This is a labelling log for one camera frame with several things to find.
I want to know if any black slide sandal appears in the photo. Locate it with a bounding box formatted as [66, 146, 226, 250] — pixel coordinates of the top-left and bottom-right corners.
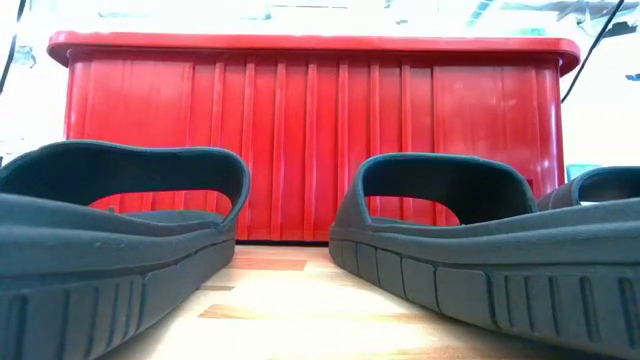
[328, 152, 640, 360]
[536, 166, 640, 211]
[0, 139, 251, 360]

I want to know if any red plastic bin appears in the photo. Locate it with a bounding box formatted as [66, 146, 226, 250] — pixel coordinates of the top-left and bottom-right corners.
[47, 30, 582, 244]

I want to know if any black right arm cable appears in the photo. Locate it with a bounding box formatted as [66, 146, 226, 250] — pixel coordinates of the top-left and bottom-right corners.
[560, 0, 627, 105]

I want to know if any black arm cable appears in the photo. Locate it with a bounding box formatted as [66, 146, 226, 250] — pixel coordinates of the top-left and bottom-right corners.
[0, 0, 27, 96]
[560, 0, 627, 105]

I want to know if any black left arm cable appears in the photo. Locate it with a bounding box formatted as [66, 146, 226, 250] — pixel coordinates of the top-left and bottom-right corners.
[0, 0, 27, 96]

